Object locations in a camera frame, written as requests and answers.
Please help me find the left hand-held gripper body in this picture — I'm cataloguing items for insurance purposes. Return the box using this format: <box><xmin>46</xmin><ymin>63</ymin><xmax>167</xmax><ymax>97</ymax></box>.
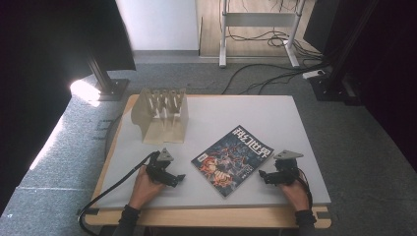
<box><xmin>145</xmin><ymin>147</ymin><xmax>175</xmax><ymax>185</ymax></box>

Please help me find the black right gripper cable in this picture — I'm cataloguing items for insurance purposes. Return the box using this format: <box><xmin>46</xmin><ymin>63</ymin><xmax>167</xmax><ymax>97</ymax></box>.
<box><xmin>296</xmin><ymin>167</ymin><xmax>314</xmax><ymax>210</ymax></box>

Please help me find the person's left hand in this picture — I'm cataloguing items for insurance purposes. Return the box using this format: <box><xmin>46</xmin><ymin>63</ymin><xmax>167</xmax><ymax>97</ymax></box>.
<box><xmin>128</xmin><ymin>165</ymin><xmax>166</xmax><ymax>210</ymax></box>

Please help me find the bundle of black floor cables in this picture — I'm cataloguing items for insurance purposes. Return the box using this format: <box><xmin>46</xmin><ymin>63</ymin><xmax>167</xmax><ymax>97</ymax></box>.
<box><xmin>221</xmin><ymin>0</ymin><xmax>332</xmax><ymax>96</ymax></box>

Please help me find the white metal desk frame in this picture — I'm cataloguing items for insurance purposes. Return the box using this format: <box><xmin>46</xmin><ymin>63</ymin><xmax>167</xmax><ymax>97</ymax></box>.
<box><xmin>218</xmin><ymin>0</ymin><xmax>307</xmax><ymax>69</ymax></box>

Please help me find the colourful illustrated magazine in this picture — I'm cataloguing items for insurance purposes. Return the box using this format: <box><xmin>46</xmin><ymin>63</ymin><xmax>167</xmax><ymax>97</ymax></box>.
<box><xmin>191</xmin><ymin>124</ymin><xmax>274</xmax><ymax>199</ymax></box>

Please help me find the white wall panel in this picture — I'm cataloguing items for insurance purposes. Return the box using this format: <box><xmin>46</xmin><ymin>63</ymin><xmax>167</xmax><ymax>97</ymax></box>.
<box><xmin>115</xmin><ymin>0</ymin><xmax>200</xmax><ymax>52</ymax></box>

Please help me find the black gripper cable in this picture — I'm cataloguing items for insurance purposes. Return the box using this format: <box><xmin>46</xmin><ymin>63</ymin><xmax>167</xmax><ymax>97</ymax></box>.
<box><xmin>78</xmin><ymin>150</ymin><xmax>160</xmax><ymax>236</ymax></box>
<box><xmin>296</xmin><ymin>167</ymin><xmax>314</xmax><ymax>210</ymax></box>

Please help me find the white power strip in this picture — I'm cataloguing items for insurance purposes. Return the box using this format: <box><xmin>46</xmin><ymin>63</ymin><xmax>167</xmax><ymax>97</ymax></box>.
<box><xmin>302</xmin><ymin>69</ymin><xmax>327</xmax><ymax>80</ymax></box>

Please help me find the white table board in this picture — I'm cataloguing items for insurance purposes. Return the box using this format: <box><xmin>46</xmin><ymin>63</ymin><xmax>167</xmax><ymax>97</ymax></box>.
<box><xmin>91</xmin><ymin>94</ymin><xmax>332</xmax><ymax>210</ymax></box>

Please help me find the person's right hand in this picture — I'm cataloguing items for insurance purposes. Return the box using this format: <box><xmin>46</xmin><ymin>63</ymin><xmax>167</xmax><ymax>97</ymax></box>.
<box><xmin>278</xmin><ymin>177</ymin><xmax>311</xmax><ymax>212</ymax></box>

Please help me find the wooden table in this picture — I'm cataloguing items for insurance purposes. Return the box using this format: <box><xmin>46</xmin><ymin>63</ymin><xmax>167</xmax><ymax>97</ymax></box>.
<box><xmin>84</xmin><ymin>93</ymin><xmax>332</xmax><ymax>229</ymax></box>

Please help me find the black stand with base plate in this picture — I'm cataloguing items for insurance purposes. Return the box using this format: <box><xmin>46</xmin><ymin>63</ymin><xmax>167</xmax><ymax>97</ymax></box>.
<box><xmin>86</xmin><ymin>52</ymin><xmax>131</xmax><ymax>102</ymax></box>
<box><xmin>308</xmin><ymin>0</ymin><xmax>378</xmax><ymax>102</ymax></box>

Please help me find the beige file rack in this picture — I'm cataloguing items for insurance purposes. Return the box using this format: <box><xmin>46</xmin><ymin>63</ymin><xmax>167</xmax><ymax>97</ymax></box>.
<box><xmin>130</xmin><ymin>87</ymin><xmax>190</xmax><ymax>146</ymax></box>

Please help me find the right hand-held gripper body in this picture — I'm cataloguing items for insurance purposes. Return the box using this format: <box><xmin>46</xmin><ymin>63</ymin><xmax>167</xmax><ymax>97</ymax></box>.
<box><xmin>270</xmin><ymin>149</ymin><xmax>305</xmax><ymax>187</ymax></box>

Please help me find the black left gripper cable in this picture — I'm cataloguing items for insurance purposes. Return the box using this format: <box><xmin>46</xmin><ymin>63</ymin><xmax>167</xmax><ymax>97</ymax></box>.
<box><xmin>78</xmin><ymin>150</ymin><xmax>160</xmax><ymax>236</ymax></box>

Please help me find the black curtain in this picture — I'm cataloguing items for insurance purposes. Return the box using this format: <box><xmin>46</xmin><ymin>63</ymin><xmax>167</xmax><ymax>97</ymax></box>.
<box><xmin>0</xmin><ymin>0</ymin><xmax>137</xmax><ymax>214</ymax></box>
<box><xmin>303</xmin><ymin>0</ymin><xmax>417</xmax><ymax>171</ymax></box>

